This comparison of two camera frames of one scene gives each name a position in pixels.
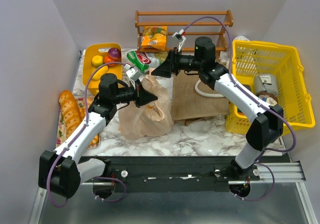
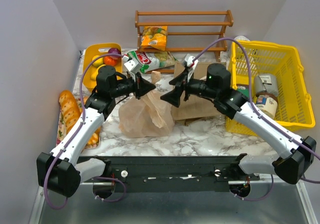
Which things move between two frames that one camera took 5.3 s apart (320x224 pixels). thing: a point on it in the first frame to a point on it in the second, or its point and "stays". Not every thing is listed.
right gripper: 175,62 to 182,89
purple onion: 114,53 stays
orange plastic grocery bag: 153,119 stays
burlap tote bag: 192,98 stays
